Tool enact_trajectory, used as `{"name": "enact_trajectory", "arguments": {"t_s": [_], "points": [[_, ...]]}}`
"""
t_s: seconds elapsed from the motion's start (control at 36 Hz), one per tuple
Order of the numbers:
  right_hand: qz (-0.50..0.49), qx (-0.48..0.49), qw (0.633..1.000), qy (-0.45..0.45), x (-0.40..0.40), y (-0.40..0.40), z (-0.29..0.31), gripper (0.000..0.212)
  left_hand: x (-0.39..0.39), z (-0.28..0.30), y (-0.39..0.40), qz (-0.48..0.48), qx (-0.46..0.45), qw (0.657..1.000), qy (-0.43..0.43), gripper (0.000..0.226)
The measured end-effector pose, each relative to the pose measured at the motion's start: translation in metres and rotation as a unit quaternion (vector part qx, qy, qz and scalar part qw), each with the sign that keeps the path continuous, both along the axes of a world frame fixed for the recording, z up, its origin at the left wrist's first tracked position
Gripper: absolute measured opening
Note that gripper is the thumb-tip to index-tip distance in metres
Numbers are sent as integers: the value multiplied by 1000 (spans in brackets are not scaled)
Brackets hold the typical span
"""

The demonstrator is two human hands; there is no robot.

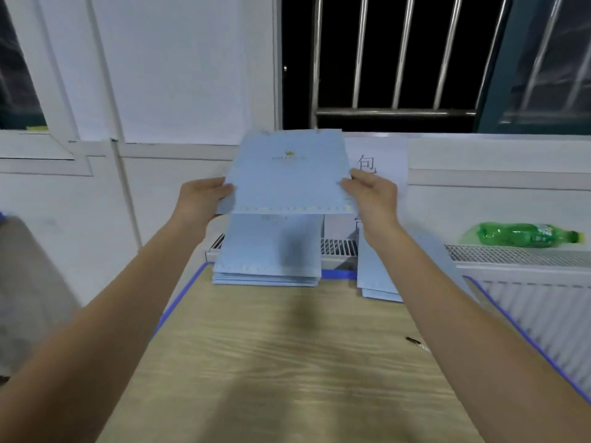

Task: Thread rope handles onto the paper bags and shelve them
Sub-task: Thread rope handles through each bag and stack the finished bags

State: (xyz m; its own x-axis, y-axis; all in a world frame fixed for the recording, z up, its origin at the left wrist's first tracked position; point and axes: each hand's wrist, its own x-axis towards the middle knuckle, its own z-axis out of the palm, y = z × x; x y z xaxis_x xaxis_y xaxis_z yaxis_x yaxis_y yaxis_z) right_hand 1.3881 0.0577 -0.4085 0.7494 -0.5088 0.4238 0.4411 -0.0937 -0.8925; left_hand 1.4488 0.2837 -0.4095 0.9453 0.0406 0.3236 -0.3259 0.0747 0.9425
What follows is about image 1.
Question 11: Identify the person's left hand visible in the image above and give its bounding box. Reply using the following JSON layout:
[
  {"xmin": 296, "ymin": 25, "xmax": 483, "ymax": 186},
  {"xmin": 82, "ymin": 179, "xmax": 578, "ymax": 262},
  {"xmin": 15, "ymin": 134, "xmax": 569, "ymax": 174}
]
[{"xmin": 171, "ymin": 177, "xmax": 235, "ymax": 238}]

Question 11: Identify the person's right hand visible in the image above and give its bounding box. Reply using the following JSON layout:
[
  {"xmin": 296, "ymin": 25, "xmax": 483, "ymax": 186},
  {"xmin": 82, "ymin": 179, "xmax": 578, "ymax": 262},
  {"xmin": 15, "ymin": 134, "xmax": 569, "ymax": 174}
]
[{"xmin": 340, "ymin": 169, "xmax": 403, "ymax": 250}]

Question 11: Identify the stack of blue paper bags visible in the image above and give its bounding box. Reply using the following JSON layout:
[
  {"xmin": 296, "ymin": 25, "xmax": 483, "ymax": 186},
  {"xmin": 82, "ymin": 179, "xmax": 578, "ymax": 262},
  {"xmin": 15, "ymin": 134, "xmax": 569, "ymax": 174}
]
[{"xmin": 355, "ymin": 221, "xmax": 481, "ymax": 303}]

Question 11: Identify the stack of finished blue bags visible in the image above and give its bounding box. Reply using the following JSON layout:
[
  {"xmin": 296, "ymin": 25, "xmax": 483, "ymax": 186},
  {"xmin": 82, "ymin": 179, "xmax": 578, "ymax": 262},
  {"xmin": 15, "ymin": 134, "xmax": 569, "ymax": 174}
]
[{"xmin": 213, "ymin": 274, "xmax": 321, "ymax": 282}]

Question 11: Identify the person's right forearm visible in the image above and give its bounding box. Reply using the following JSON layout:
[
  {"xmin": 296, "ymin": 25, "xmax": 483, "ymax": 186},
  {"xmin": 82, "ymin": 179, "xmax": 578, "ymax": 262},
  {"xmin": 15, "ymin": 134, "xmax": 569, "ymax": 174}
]
[{"xmin": 374, "ymin": 230, "xmax": 591, "ymax": 443}]

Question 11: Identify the person's left forearm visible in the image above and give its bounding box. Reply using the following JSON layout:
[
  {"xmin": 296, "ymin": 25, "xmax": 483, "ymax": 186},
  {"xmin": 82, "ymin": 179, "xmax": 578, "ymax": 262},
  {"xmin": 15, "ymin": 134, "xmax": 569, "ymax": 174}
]
[{"xmin": 0, "ymin": 221, "xmax": 209, "ymax": 443}]

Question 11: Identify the metal window grille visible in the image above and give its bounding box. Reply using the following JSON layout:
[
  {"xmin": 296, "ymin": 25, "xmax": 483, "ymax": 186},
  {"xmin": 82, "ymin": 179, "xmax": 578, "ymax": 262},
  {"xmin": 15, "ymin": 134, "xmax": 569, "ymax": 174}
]
[{"xmin": 281, "ymin": 0, "xmax": 509, "ymax": 133}]

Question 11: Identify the green plastic bottle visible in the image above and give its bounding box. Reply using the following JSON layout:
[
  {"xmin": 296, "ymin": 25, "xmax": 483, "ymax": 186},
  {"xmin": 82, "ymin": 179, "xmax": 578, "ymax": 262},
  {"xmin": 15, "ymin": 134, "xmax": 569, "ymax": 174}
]
[{"xmin": 475, "ymin": 222, "xmax": 585, "ymax": 248}]

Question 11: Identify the white framed window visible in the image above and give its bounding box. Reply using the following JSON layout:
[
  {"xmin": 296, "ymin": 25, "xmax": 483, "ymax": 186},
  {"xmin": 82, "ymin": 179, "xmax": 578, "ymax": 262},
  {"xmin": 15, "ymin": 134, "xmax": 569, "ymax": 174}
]
[{"xmin": 0, "ymin": 0, "xmax": 94, "ymax": 176}]

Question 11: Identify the blue-edged wooden desk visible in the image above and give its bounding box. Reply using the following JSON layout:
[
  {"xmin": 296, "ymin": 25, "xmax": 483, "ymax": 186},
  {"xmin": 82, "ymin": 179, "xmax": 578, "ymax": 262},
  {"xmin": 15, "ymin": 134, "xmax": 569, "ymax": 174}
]
[{"xmin": 97, "ymin": 263, "xmax": 591, "ymax": 443}]

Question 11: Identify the white radiator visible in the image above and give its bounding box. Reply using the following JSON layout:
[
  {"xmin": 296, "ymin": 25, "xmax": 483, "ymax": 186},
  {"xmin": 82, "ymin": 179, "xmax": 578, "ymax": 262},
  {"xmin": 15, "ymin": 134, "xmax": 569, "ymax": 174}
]
[{"xmin": 205, "ymin": 233, "xmax": 591, "ymax": 402}]

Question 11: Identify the teal framed sliding window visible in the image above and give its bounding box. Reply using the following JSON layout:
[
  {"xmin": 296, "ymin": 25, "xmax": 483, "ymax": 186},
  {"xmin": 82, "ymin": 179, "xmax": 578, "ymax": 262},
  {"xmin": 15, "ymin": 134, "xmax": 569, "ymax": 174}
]
[{"xmin": 478, "ymin": 0, "xmax": 591, "ymax": 135}]

